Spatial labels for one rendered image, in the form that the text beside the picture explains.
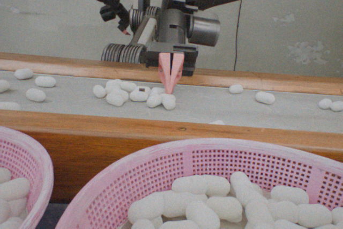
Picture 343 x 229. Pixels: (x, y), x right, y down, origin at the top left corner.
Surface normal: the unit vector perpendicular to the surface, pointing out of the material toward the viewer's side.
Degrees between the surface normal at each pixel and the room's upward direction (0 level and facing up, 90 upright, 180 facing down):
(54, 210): 0
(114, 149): 90
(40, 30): 90
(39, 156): 75
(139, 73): 45
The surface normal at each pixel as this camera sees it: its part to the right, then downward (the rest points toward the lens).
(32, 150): -0.66, -0.10
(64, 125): 0.07, -0.95
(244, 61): -0.01, 0.29
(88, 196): 0.96, -0.13
